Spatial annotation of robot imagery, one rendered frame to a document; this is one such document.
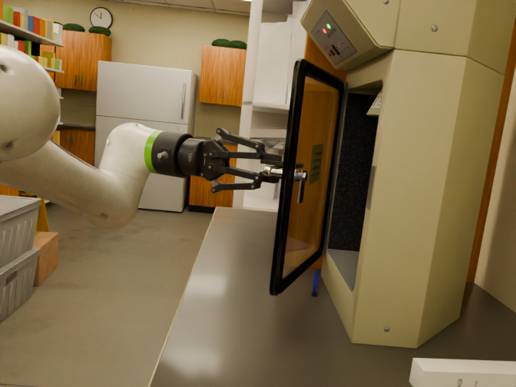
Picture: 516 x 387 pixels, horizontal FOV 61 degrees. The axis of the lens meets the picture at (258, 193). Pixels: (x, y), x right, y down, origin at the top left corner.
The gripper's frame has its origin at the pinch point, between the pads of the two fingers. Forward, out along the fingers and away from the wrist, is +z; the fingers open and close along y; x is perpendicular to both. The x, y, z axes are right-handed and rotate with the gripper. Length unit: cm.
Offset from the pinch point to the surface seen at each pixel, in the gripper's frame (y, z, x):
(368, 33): 22.8, 14.9, -8.8
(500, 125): 13, 38, 43
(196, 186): -84, -268, 412
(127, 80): 41, -346, 360
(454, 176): 2.8, 29.7, 0.6
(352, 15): 25.2, 12.3, -9.4
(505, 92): 21, 38, 43
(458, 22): 25.6, 26.7, -3.5
